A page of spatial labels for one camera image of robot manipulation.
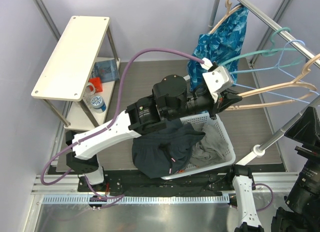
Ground grey cloth in basket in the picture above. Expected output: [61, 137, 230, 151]
[190, 123, 228, 167]

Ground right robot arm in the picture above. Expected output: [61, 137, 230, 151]
[225, 107, 320, 232]

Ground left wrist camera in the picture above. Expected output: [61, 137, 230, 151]
[200, 58, 234, 103]

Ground light blue hanger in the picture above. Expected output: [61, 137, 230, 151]
[231, 42, 302, 100]

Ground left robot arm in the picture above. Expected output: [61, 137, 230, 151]
[66, 67, 242, 192]

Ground clear glass mug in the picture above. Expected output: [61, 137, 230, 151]
[83, 82, 96, 106]

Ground metal clothes rack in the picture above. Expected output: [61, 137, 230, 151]
[172, 0, 320, 165]

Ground red box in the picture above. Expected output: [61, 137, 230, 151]
[89, 77, 103, 93]

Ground blue floral shorts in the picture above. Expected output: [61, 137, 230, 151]
[187, 4, 249, 90]

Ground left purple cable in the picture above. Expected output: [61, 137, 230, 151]
[40, 47, 205, 209]

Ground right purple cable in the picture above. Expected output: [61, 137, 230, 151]
[228, 183, 274, 212]

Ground teal plastic hanger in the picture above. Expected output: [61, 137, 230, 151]
[219, 27, 296, 66]

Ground purple cable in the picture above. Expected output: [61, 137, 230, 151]
[40, 47, 205, 209]
[228, 183, 274, 212]

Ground dark navy shorts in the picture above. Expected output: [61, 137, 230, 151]
[131, 119, 205, 179]

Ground white laundry basket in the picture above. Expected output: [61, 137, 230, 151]
[162, 113, 236, 180]

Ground blue book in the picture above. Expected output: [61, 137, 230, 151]
[91, 59, 120, 83]

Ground white side shelf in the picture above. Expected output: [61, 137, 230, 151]
[31, 15, 121, 131]

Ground beige wooden hanger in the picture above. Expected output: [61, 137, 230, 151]
[207, 0, 243, 34]

